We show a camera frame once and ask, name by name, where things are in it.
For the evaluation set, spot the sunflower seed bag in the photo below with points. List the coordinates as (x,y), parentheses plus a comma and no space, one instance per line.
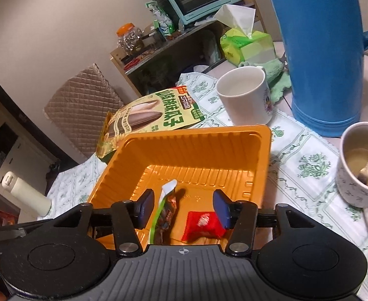
(159,109)

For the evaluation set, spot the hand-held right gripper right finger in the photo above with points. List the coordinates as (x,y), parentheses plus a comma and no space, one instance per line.
(221,208)

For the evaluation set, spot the green snack bags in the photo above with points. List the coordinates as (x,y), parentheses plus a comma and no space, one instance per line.
(160,18)

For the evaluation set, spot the small red candy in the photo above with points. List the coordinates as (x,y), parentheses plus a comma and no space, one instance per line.
(199,224)

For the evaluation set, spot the white thermos bottle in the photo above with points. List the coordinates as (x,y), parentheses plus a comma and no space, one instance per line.
(27,194)

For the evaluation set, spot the white cabinet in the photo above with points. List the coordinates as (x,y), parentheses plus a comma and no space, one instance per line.
(30,153)

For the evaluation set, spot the clear jar with orange lid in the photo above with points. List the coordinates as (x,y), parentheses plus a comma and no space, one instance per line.
(129,39)

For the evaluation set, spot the red scissors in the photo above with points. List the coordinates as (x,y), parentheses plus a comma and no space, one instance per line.
(132,64)

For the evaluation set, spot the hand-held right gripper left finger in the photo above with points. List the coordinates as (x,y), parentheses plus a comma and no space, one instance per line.
(144,208)

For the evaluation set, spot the brown quilted chair cover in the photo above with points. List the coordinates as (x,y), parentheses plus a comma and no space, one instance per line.
(80,106)

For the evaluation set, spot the green tissue pack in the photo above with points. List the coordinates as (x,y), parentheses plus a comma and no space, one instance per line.
(250,44)

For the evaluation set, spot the green cloth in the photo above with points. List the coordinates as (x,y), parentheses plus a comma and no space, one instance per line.
(278,81)

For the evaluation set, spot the white mug with coffee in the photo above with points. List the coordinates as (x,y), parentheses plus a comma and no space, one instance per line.
(350,191)

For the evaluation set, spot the orange plastic tray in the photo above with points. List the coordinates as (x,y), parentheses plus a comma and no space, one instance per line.
(202,150)

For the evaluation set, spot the blue thermos jug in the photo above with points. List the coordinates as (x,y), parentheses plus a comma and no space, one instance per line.
(315,53)

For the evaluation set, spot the green white candy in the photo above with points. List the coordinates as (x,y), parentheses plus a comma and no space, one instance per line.
(163,216)

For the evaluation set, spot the wooden shelf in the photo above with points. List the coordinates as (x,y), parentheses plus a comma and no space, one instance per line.
(159,51)

